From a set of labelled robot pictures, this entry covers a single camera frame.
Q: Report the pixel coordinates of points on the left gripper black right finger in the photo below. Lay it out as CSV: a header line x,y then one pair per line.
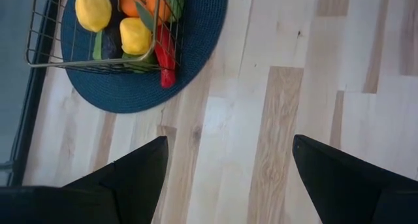
x,y
359,194

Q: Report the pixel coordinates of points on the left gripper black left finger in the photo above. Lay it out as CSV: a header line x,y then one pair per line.
x,y
81,204

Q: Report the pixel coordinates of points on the red pepper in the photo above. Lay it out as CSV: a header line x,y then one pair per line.
x,y
166,64

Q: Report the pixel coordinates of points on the purple eggplant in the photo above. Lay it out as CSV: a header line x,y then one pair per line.
x,y
112,41

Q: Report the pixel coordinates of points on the yellow lemon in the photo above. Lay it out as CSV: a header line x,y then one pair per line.
x,y
93,9
135,37

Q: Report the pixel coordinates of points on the tangerine pair with green leaves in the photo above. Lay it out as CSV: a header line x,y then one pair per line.
x,y
128,4
160,8

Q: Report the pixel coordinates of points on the round dark blue woven mat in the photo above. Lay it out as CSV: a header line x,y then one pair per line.
x,y
130,90

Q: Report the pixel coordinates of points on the black aluminium table frame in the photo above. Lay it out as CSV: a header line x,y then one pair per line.
x,y
31,113

